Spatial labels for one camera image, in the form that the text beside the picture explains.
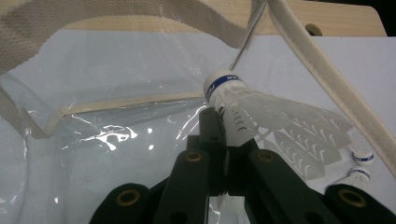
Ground light wooden table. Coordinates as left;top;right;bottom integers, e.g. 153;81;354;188
64;0;388;37

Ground white shuttlecock with blue band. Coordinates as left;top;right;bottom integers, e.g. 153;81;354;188
204;68;357;182
337;166;374;189
350;149;375;166

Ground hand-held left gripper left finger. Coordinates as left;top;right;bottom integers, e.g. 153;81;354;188
198;106;227;197

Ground clear bag with beige trim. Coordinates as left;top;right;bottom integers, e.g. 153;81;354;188
0;0;396;224

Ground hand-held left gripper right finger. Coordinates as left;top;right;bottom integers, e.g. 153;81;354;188
225;138;260;198

